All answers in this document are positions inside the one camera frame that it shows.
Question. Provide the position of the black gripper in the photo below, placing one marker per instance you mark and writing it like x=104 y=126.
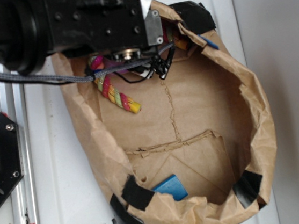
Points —
x=119 y=29

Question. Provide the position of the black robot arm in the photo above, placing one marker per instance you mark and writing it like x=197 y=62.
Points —
x=32 y=30

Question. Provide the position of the brown paper bag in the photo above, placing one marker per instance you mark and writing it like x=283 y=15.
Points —
x=209 y=123

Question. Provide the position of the blue rectangular block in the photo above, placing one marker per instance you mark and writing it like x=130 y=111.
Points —
x=173 y=186

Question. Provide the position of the white cutting board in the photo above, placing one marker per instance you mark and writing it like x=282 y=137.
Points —
x=67 y=191

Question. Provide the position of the aluminium extrusion rail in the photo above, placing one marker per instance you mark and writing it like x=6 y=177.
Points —
x=24 y=203

